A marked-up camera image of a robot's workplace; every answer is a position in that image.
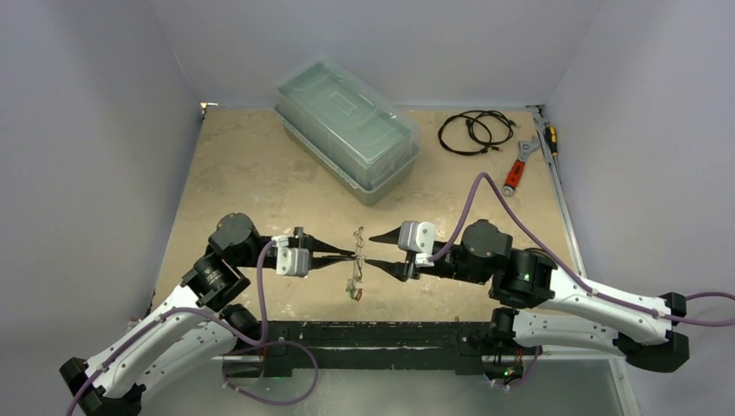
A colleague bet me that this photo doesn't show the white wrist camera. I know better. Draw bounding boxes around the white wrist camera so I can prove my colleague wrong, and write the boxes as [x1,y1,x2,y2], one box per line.
[397,220,436,267]
[270,235,312,279]

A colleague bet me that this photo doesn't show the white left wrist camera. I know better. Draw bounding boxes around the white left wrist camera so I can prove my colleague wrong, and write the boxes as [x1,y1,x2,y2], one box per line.
[270,235,312,279]

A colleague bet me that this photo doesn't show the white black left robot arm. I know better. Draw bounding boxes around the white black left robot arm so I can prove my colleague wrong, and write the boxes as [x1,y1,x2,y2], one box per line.
[60,212,355,415]

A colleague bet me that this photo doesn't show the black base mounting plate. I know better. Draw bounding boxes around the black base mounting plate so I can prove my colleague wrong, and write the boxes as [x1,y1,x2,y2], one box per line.
[202,320,543,379]

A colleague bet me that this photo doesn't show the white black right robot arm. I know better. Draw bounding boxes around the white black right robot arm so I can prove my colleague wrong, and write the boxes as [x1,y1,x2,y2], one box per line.
[368,219,690,373]

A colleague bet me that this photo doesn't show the black yellow screwdriver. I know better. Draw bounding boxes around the black yellow screwdriver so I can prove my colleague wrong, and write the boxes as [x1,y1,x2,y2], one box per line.
[544,126,559,158]

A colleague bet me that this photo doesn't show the red handled adjustable wrench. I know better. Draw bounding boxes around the red handled adjustable wrench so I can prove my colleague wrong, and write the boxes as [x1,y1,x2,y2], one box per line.
[502,135,540,197]

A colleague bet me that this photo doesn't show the clear green plastic storage box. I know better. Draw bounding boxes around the clear green plastic storage box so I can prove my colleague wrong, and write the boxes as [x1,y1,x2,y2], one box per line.
[274,57,421,206]

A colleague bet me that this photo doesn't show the black coiled cable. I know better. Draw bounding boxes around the black coiled cable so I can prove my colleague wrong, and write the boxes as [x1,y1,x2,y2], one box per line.
[437,109,521,157]

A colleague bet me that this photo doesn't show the steel perforated key plate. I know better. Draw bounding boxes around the steel perforated key plate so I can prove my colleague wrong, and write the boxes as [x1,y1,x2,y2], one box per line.
[346,226,365,300]

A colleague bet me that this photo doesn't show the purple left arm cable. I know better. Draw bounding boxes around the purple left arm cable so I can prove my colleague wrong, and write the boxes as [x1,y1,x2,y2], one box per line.
[64,239,280,416]

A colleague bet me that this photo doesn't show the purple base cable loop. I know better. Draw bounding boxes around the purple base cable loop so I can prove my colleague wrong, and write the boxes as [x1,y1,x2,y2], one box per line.
[221,340,321,407]

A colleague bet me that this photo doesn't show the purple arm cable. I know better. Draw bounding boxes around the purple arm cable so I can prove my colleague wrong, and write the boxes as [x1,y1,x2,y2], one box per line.
[64,239,280,416]
[427,172,735,329]

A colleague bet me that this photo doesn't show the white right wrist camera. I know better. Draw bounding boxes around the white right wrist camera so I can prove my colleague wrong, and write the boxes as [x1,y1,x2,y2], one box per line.
[397,220,436,267]

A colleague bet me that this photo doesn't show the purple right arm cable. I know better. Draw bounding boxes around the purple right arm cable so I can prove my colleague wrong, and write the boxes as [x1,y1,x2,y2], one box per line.
[427,172,735,329]

